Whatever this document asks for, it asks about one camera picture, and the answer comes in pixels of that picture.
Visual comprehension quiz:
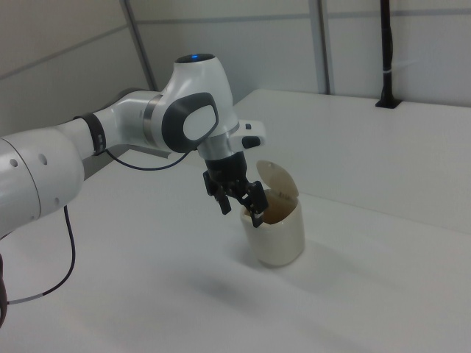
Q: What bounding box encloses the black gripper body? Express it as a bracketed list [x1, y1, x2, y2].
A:
[204, 151, 249, 187]

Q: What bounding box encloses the small white bin with lid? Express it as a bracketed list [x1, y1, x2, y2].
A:
[239, 159, 306, 268]

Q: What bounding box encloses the black pole stand with base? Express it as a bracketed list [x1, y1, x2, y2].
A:
[375, 0, 403, 110]

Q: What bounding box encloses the black cable strap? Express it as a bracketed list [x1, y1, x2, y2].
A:
[72, 113, 108, 157]

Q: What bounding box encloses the grey partition corner post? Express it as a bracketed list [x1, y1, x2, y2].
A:
[122, 0, 160, 93]

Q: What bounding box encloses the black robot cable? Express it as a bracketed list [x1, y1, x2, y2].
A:
[4, 145, 191, 306]

